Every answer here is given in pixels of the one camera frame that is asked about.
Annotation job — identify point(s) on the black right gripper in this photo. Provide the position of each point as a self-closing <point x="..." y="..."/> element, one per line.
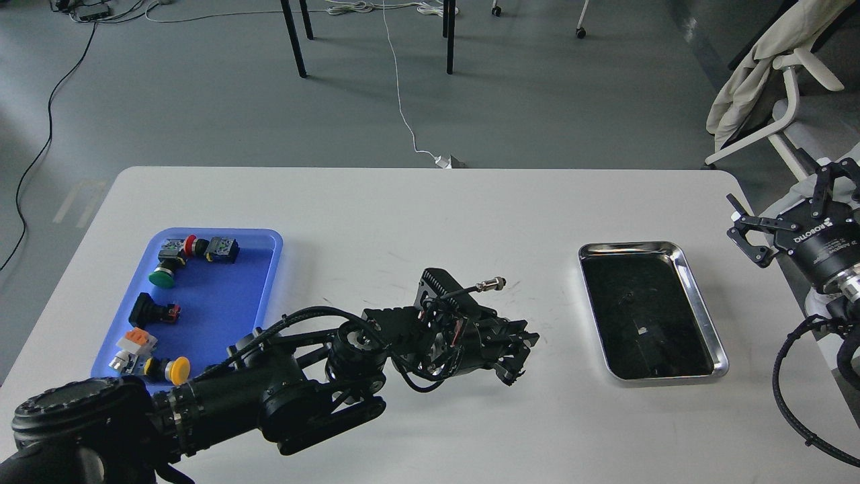
<point x="823" y="245"/>

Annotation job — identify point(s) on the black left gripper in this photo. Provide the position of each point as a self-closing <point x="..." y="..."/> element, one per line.
<point x="484" y="345"/>

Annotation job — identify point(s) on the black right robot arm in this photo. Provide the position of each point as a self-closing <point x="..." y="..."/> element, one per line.
<point x="832" y="318"/>

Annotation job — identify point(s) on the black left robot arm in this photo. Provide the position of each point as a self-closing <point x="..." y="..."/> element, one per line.
<point x="311" y="376"/>

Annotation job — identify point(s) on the silver metal tray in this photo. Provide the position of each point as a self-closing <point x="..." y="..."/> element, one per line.
<point x="652" y="322"/>

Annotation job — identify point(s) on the blue plastic tray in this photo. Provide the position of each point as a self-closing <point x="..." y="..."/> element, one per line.
<point x="220" y="302"/>

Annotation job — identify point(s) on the white chair with cloth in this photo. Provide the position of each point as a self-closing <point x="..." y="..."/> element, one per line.
<point x="795" y="88"/>

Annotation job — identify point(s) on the white power adapter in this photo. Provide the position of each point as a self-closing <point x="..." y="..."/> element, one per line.
<point x="449" y="162"/>

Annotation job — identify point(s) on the black table leg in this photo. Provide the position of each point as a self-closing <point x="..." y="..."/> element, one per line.
<point x="293" y="33"/>
<point x="449" y="9"/>

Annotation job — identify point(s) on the orange grey contact block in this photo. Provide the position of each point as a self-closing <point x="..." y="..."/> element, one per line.
<point x="135" y="348"/>

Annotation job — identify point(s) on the black switch contact block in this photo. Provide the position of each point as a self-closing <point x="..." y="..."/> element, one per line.
<point x="222" y="250"/>

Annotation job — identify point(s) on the red push button switch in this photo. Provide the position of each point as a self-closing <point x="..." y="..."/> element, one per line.
<point x="190" y="246"/>

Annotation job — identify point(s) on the yellow push button switch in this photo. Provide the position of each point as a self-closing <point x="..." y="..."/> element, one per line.
<point x="166" y="371"/>

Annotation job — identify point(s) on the green push button switch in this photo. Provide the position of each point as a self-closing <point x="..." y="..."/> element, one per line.
<point x="163" y="275"/>

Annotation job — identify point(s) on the black red switch module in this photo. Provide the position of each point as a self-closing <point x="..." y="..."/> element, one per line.
<point x="146" y="311"/>

